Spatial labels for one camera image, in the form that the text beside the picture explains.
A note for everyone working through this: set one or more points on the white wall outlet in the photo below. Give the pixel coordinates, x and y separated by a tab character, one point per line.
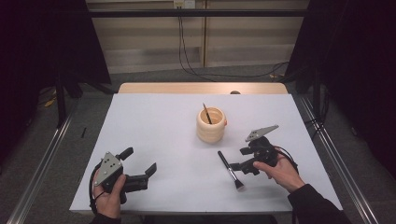
184	3

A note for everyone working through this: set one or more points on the metal floor rail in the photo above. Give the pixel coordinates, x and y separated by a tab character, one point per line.
362	207
40	168

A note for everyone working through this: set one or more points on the thin black orange-tipped brush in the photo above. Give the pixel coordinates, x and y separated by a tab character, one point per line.
207	114

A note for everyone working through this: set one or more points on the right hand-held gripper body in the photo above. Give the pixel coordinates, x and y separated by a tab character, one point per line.
263	149

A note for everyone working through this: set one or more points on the dark curtain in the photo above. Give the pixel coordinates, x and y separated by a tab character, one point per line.
358	62
37	46

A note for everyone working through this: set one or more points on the black horizontal frame bar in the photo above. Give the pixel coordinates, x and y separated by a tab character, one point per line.
218	13

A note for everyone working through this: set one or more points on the person's left hand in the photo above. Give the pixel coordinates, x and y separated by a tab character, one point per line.
109	203

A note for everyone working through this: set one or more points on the yellow floor object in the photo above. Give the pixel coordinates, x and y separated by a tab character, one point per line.
49	102

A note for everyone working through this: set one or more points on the beige ribbed brush holder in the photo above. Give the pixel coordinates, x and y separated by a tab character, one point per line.
211	130

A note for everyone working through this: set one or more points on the white table mat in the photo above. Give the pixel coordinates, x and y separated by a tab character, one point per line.
140	124

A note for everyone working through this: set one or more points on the person's right hand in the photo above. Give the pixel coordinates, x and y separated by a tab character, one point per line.
280	174

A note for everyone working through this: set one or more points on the wooden table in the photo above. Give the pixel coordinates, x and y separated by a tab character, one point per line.
186	88

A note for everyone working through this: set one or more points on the black makeup brush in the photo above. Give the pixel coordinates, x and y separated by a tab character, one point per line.
229	168

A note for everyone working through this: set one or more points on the black stand post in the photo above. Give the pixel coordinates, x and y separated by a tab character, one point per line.
60	102

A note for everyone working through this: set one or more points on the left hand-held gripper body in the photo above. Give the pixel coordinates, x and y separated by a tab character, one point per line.
108	168

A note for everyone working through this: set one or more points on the dark round table fitting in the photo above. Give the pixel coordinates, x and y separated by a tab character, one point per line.
235	92

